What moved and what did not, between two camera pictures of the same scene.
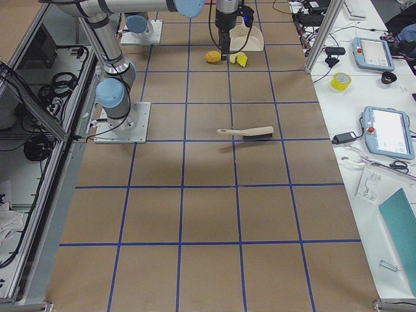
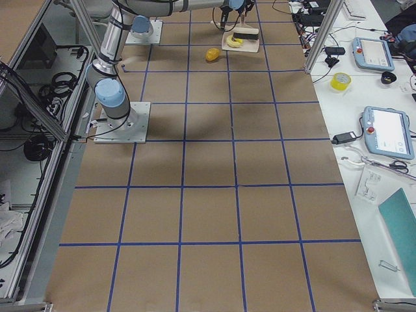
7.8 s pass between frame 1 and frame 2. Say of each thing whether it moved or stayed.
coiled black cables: stayed
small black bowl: stayed
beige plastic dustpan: moved
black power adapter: stayed
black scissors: stayed
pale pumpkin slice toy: moved
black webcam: stayed
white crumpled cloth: stayed
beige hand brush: moved
